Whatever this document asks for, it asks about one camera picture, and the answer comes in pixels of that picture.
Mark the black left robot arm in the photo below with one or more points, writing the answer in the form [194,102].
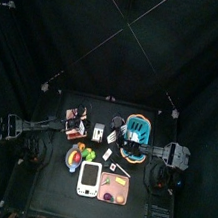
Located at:
[30,125]

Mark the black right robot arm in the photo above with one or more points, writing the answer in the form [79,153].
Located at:
[170,155]

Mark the black pot lid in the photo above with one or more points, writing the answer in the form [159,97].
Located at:
[117,122]

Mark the blue-grey toy pot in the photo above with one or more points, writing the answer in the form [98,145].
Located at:
[70,166]

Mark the pink wooden toy stand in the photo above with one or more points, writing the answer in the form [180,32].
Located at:
[73,134]

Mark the white object in basket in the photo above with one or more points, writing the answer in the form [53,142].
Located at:
[132,136]

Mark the orange toy fruit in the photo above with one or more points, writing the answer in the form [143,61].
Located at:
[81,146]

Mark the small white box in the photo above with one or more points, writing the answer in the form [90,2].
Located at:
[98,132]

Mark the small white red-marked card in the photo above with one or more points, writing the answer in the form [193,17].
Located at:
[113,166]

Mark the teal basket with orange rim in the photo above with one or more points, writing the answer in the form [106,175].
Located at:
[139,126]

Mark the white toy knife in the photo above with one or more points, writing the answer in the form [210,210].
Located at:
[122,169]

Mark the green toy pepper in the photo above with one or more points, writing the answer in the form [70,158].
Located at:
[89,154]

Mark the red toy apple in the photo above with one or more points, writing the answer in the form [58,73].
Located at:
[77,157]

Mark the yellow toy banana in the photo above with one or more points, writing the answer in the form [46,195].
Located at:
[71,158]

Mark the yellow toy cheese slice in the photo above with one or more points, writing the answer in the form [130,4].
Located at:
[120,181]

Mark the green toy vegetable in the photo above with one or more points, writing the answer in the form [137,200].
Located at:
[106,181]

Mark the pink cutting board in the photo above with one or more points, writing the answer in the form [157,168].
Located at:
[113,189]

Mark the purple toy eggplant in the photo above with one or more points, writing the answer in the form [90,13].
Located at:
[108,196]

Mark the tan toy egg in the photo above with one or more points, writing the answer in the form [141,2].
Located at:
[120,199]

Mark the metal frame bracket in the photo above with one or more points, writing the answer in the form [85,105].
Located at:
[44,86]
[110,98]
[10,4]
[175,113]

